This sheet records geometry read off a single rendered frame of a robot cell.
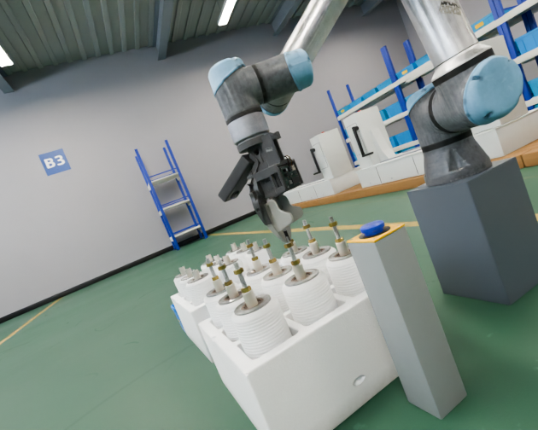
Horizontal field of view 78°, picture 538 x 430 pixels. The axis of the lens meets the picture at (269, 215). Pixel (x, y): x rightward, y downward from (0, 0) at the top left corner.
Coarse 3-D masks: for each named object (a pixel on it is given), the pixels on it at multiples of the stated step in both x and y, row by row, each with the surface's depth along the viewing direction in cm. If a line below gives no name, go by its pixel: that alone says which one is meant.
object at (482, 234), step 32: (512, 160) 79; (416, 192) 87; (448, 192) 78; (480, 192) 74; (512, 192) 78; (448, 224) 82; (480, 224) 74; (512, 224) 77; (448, 256) 85; (480, 256) 77; (512, 256) 77; (448, 288) 90; (480, 288) 81; (512, 288) 76
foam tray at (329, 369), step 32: (288, 320) 69; (320, 320) 63; (352, 320) 64; (224, 352) 67; (288, 352) 58; (320, 352) 61; (352, 352) 63; (384, 352) 66; (256, 384) 55; (288, 384) 58; (320, 384) 60; (352, 384) 63; (384, 384) 66; (256, 416) 62; (288, 416) 57; (320, 416) 60
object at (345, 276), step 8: (328, 264) 72; (336, 264) 70; (344, 264) 69; (352, 264) 69; (336, 272) 71; (344, 272) 70; (352, 272) 69; (336, 280) 71; (344, 280) 70; (352, 280) 69; (360, 280) 69; (336, 288) 73; (344, 288) 71; (352, 288) 70; (360, 288) 69; (352, 296) 70
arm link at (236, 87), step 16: (224, 64) 61; (240, 64) 62; (224, 80) 61; (240, 80) 61; (256, 80) 62; (224, 96) 62; (240, 96) 62; (256, 96) 63; (224, 112) 63; (240, 112) 62
